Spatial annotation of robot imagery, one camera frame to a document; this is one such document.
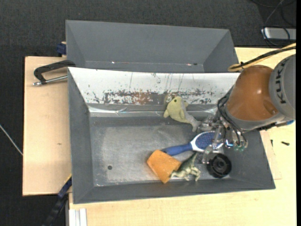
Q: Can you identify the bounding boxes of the yellow-green plush dolphin toy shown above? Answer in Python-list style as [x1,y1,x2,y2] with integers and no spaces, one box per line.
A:
[163,96,203,133]

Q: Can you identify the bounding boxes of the orange sponge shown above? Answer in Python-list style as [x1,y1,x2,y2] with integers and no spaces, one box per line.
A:
[146,149,182,184]

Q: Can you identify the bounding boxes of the black ribbed round knob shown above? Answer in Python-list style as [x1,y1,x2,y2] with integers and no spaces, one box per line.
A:
[205,153,232,179]

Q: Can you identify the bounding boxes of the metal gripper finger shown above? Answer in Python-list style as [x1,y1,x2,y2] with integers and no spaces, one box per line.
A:
[212,126,223,148]
[201,143,224,165]

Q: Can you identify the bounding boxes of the pale wood board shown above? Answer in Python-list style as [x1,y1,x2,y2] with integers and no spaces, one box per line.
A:
[22,55,283,197]

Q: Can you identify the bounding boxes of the blue and white brush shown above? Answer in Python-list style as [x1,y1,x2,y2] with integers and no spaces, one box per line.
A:
[161,130,224,156]

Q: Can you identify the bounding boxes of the grey metal bin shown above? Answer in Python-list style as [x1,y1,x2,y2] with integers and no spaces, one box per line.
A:
[65,19,276,204]

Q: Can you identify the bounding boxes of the green toy dinosaur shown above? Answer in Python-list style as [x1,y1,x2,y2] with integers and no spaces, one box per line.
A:
[169,152,202,182]

